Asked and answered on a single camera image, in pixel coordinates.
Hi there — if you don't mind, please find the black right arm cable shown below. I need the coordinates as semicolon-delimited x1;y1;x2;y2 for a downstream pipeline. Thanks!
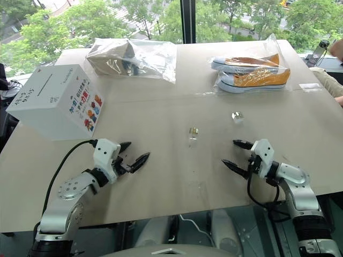
246;171;288;213

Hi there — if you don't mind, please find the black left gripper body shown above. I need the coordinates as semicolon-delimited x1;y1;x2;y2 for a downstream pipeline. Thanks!
113;153;135;176

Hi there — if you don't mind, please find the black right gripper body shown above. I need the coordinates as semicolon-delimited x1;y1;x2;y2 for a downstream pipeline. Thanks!
247;153;263;177

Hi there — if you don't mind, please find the white cardboard box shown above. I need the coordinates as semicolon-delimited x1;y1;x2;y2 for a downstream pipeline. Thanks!
5;64;105;141

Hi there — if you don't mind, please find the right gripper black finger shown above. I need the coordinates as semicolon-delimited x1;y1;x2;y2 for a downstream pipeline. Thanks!
221;158;250;179
232;139;255;151

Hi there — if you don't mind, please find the dark side table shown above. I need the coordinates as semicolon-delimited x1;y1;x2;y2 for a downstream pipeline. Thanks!
305;52;343;73

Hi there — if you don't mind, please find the orange canvas sneaker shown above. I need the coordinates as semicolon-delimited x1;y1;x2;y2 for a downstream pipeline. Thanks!
210;53;281;71
215;67;292;94

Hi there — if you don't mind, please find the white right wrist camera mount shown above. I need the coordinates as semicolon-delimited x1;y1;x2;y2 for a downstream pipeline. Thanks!
250;138;276;178

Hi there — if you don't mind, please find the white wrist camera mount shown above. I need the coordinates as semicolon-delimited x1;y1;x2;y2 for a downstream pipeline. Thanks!
92;138;122;185
250;138;276;178

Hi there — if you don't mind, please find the white rounded robot leg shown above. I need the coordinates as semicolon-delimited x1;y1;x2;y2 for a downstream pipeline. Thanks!
133;216;173;249
211;209;243;254

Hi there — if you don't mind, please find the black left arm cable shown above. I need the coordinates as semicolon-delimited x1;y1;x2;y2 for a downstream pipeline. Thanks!
40;138;98;216

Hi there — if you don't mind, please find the clear bag with orange sneakers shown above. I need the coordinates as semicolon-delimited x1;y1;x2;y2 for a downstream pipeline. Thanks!
207;33;292;95

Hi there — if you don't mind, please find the grey robot torso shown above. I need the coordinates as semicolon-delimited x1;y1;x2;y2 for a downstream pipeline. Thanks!
100;242;243;257

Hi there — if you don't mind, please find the clear tape strip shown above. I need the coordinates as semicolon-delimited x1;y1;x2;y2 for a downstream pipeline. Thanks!
299;82;322;92

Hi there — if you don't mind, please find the small clear cup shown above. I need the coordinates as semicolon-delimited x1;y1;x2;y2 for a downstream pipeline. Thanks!
230;110;245;124
187;126;200;147

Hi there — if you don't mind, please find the clear bag with brown shoes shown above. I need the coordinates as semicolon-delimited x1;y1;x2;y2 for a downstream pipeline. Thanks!
85;37;178;86

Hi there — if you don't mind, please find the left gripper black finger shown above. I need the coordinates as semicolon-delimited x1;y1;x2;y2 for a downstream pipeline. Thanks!
130;152;151;175
119;141;132;156

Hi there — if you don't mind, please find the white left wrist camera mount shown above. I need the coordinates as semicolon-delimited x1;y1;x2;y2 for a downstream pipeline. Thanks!
92;138;122;185

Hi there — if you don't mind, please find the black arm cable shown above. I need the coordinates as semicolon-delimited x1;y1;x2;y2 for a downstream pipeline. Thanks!
246;171;288;213
40;138;98;216

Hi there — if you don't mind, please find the black window frame post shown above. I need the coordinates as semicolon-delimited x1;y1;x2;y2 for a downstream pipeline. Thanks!
180;0;198;45

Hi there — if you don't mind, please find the bystander's hand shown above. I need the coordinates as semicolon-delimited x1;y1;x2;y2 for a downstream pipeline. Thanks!
329;38;343;59

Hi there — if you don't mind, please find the dark equipment with cables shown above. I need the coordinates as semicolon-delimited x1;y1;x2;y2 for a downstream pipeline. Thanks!
0;62;24;100

